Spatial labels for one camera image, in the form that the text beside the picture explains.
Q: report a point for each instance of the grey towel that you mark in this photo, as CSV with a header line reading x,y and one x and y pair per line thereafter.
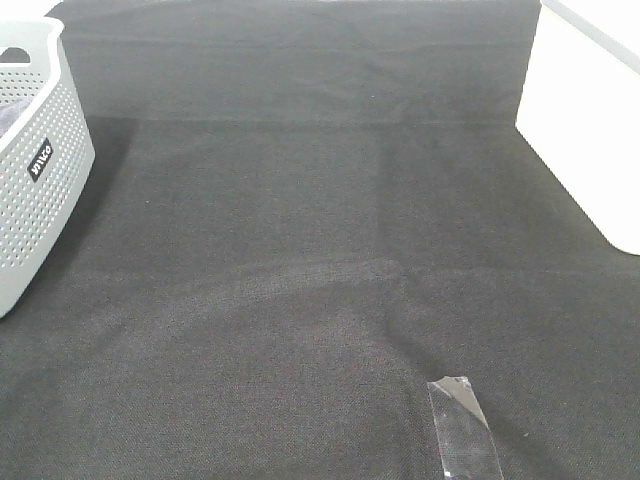
x,y
10,113

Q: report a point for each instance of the black table cloth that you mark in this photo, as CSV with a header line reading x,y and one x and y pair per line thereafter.
x,y
300,214

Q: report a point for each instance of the clear tape strip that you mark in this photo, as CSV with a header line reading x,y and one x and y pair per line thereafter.
x,y
465,442

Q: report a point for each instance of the grey perforated laundry basket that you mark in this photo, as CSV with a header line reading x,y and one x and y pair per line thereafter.
x,y
46,155

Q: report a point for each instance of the white woven storage bin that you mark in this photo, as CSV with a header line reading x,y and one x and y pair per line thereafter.
x,y
579,109

